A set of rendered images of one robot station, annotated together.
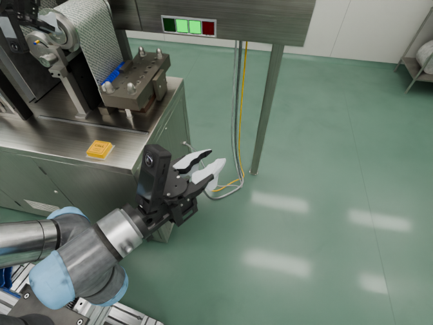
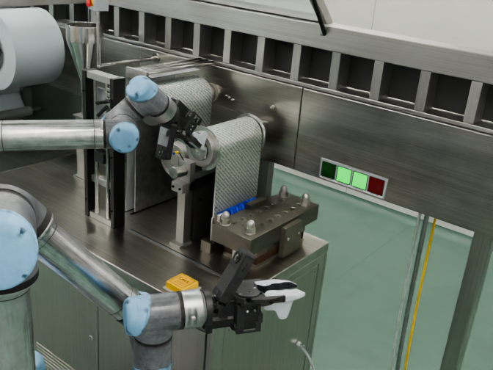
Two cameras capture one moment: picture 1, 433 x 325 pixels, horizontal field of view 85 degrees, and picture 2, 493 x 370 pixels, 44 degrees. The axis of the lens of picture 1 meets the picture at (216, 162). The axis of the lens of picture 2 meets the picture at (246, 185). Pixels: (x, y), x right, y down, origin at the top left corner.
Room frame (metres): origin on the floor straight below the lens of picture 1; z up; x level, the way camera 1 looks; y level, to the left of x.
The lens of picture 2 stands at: (-0.72, -0.33, 1.92)
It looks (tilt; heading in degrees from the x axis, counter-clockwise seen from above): 23 degrees down; 24
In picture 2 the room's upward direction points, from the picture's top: 5 degrees clockwise
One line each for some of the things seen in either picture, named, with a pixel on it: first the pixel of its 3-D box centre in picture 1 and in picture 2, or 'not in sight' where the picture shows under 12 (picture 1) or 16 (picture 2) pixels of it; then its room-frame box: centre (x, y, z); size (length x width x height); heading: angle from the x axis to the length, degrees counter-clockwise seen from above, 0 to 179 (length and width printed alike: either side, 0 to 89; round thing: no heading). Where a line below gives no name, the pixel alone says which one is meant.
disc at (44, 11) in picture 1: (59, 31); (202, 148); (0.92, 0.57, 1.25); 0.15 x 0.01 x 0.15; 78
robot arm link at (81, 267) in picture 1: (78, 265); (152, 314); (0.12, 0.22, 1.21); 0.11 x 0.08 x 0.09; 134
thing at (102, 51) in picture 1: (105, 55); (237, 183); (1.03, 0.49, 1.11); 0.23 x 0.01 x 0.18; 168
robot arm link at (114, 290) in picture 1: (98, 273); (151, 349); (0.13, 0.23, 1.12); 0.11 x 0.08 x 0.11; 44
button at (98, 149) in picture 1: (99, 149); (182, 284); (0.65, 0.47, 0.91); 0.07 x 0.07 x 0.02; 78
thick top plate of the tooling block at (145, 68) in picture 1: (140, 77); (267, 221); (1.04, 0.36, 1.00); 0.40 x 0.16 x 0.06; 168
